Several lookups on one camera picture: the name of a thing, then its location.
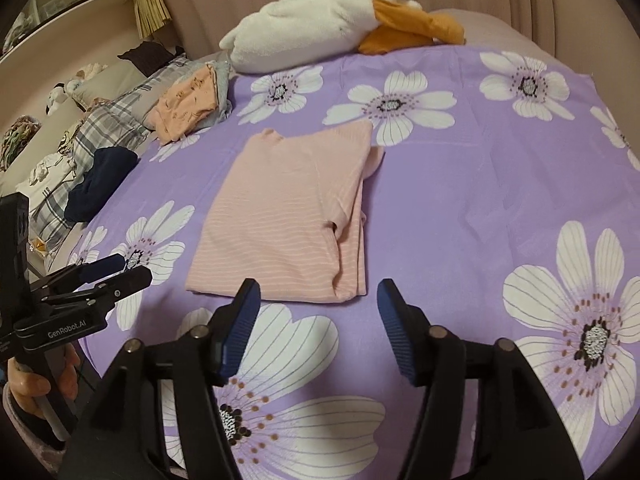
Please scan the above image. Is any pink striped shirt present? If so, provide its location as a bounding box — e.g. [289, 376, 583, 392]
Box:
[185, 124, 386, 304]

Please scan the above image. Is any pink curtain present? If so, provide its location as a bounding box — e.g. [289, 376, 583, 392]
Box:
[137, 0, 621, 61]

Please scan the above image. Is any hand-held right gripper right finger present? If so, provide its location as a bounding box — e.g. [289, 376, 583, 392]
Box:
[376, 278, 585, 480]

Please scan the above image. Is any grey plaid pillow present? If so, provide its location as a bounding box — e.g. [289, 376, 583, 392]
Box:
[75, 57, 193, 161]

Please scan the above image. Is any white goose plush toy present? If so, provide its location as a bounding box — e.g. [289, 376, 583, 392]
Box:
[219, 0, 466, 73]

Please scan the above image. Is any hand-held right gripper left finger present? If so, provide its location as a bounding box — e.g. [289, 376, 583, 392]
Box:
[72, 278, 262, 480]

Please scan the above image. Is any cream pillow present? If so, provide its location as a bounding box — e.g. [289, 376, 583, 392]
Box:
[67, 60, 146, 108]

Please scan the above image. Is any multicoloured yarn bundle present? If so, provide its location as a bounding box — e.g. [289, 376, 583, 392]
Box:
[0, 116, 41, 171]

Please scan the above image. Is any white printed plaid pillow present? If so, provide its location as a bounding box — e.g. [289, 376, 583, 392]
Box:
[27, 145, 106, 241]

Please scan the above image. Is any beige plush toy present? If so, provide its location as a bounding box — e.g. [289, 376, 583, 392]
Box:
[67, 62, 108, 86]

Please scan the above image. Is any person's left hand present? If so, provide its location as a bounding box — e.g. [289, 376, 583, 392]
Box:
[10, 345, 81, 417]

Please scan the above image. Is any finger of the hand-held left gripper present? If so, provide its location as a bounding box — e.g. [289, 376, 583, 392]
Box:
[37, 266, 152, 311]
[45, 253, 126, 288]

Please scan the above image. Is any person's left forearm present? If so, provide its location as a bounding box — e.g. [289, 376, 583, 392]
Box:
[0, 385, 71, 480]

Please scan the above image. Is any yellow tassel fringe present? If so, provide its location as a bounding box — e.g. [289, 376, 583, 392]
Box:
[132, 0, 173, 40]

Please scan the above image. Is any cream headboard shelf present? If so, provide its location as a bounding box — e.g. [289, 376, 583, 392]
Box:
[0, 0, 146, 66]

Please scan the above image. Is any black and white plush toy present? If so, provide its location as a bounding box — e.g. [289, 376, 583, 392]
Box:
[45, 85, 71, 116]

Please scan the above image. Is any purple floral bedsheet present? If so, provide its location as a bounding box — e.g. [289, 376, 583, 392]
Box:
[77, 45, 640, 480]

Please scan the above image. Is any orange patterned folded garment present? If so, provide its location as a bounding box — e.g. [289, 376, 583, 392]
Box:
[150, 67, 221, 143]

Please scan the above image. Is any dark brown cloth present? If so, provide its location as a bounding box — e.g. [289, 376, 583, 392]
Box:
[117, 40, 173, 78]

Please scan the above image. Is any navy cloth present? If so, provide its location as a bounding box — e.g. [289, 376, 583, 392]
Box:
[65, 146, 141, 223]

